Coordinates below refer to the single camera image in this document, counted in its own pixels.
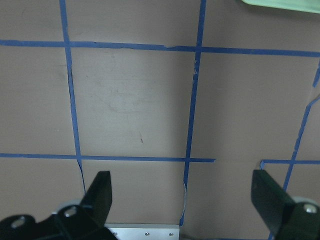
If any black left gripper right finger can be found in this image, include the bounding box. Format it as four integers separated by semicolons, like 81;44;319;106
250;169;320;240

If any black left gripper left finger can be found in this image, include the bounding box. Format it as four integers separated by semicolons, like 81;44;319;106
0;171;112;240

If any light green tray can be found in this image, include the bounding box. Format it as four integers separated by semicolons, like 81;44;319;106
243;0;320;14

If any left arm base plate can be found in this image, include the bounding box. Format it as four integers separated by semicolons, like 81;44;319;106
105;223;180;240

